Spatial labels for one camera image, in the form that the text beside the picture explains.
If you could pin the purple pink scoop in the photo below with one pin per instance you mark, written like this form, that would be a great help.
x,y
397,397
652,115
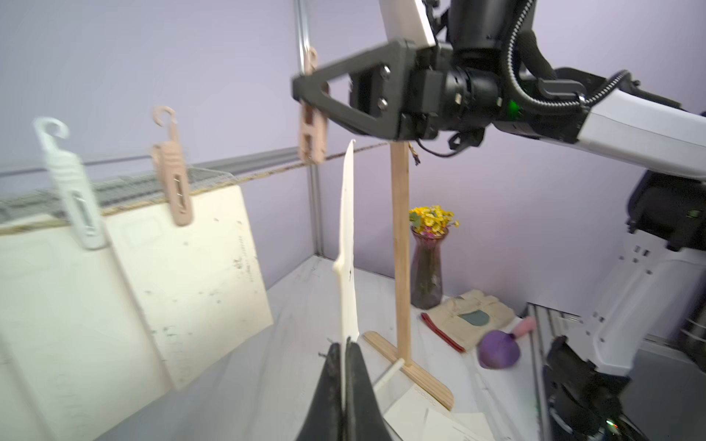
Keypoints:
x,y
500,350

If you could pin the pink clothespin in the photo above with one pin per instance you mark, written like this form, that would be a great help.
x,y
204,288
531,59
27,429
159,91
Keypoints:
x,y
171,168
313,135

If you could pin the white postcard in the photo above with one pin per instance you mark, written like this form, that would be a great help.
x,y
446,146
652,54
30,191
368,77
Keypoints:
x,y
344,267
199,287
418,416
75,335

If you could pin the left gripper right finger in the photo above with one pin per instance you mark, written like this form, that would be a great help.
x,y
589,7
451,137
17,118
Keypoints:
x,y
362,416

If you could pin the white wire basket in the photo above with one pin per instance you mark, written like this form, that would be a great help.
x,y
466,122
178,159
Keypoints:
x,y
112,193

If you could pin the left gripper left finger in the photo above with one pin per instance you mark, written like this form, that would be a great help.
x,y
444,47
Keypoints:
x,y
324,420

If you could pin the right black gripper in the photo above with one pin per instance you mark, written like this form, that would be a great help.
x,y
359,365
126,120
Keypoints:
x,y
398,92

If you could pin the purple vase with flowers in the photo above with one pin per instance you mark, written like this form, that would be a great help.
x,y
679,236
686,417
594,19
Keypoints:
x,y
430,227

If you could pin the wooden string rack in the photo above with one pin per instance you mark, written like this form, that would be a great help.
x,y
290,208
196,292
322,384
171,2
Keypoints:
x,y
402,355

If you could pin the beige work glove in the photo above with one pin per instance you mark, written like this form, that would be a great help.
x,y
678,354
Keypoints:
x,y
463,321

